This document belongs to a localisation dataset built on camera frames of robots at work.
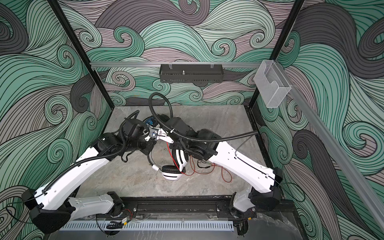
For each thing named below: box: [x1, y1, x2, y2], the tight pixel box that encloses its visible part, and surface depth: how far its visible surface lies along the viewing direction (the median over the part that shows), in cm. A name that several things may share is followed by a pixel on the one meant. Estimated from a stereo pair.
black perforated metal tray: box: [159, 64, 224, 83], surface depth 97 cm
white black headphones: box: [147, 148, 189, 181], surface depth 62 cm
